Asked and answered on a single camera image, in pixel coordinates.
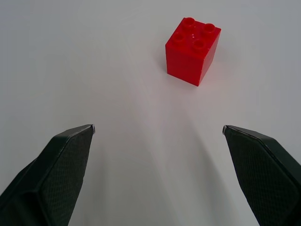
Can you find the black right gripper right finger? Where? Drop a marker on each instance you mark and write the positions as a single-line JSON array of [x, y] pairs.
[[263, 176]]

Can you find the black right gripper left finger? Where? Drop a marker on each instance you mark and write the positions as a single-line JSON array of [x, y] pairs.
[[54, 179]]

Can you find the red toy building block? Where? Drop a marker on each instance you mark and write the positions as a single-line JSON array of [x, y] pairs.
[[188, 54]]

